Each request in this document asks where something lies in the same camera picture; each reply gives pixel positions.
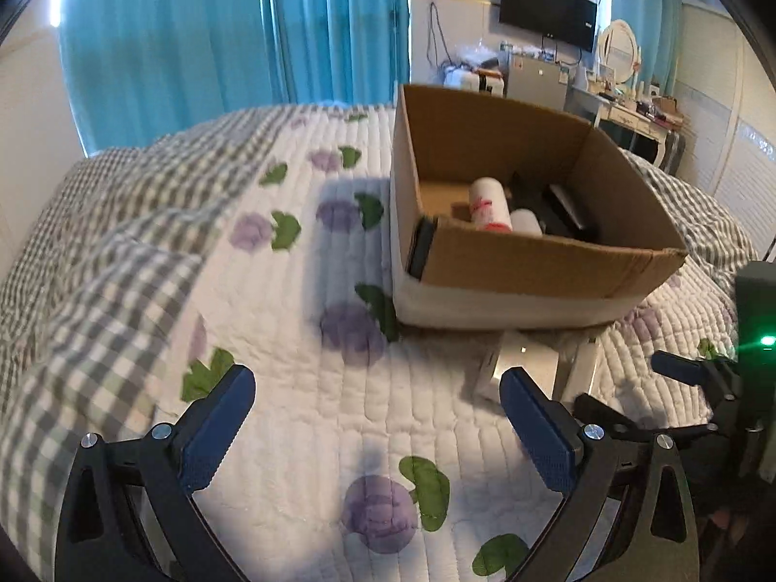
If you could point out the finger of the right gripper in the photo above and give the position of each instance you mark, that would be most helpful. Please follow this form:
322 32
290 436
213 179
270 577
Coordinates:
717 377
589 410

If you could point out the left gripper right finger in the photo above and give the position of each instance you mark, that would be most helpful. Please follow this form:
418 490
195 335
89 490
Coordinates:
654 534

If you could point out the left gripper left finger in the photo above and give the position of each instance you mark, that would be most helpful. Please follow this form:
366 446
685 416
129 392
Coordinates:
100 536

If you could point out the white power adapter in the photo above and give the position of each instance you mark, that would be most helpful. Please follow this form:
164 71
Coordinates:
577 376

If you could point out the black charger block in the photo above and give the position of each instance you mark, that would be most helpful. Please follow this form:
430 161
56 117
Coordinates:
559 211

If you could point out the white plastic bottle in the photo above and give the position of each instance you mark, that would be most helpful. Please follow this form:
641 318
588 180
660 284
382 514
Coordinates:
524 222

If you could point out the white bottle red cap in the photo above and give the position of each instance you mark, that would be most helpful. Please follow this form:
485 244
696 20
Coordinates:
488 207

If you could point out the black remote control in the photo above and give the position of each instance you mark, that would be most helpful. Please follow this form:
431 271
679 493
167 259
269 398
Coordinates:
423 237

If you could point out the white louvred wardrobe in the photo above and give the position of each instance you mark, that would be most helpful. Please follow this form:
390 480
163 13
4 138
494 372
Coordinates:
728 103

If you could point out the white dressing table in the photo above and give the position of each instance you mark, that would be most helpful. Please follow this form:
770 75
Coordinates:
603 110

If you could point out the grey checked blanket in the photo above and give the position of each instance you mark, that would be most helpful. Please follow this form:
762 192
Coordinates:
89 304

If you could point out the open cardboard box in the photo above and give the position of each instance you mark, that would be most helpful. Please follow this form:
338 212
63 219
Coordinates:
444 140

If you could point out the floral white quilt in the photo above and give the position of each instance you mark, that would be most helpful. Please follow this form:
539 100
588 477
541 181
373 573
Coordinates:
373 451

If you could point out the oval vanity mirror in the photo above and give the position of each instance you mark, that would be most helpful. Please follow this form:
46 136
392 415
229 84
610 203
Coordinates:
617 52

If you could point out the silver mini fridge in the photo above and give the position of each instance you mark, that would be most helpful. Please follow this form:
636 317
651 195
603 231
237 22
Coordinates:
537 82

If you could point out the teal curtain right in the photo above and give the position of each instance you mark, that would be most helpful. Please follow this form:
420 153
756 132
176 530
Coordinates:
656 25

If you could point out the white suitcase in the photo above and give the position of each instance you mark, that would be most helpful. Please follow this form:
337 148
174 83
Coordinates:
475 80

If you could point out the blue curtain left panel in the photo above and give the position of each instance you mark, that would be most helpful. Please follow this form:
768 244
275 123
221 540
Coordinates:
138 69

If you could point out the blue curtain panel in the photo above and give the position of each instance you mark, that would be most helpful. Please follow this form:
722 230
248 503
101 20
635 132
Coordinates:
350 52
138 69

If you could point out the blue curtain middle panel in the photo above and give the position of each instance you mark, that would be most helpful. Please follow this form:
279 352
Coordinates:
350 52

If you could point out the black wall television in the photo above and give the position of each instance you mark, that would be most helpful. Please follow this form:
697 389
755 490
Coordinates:
572 22

